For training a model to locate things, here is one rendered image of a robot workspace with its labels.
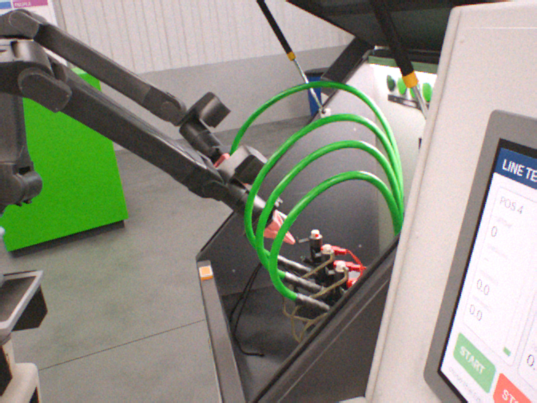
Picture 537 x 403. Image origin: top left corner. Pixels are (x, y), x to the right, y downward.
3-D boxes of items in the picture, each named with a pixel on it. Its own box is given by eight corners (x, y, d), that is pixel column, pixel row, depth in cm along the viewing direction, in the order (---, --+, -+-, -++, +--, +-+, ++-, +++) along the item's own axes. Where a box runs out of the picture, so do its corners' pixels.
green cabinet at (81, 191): (107, 201, 504) (77, 67, 460) (130, 227, 433) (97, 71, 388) (2, 229, 463) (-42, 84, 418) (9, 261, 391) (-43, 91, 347)
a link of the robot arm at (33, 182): (-6, 188, 128) (-19, 191, 123) (20, 160, 127) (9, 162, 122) (20, 214, 129) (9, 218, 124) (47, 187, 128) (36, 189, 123)
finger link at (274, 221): (301, 241, 106) (267, 213, 105) (279, 264, 108) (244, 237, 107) (300, 229, 113) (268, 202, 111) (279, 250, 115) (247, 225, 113)
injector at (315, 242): (305, 318, 119) (298, 237, 111) (325, 314, 119) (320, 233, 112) (308, 325, 116) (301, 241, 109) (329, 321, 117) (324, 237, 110)
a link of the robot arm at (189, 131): (182, 133, 125) (172, 128, 119) (202, 113, 124) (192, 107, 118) (200, 153, 123) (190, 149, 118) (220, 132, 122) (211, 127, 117)
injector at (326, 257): (316, 338, 111) (308, 252, 104) (337, 333, 112) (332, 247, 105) (320, 345, 109) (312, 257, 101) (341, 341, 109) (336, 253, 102)
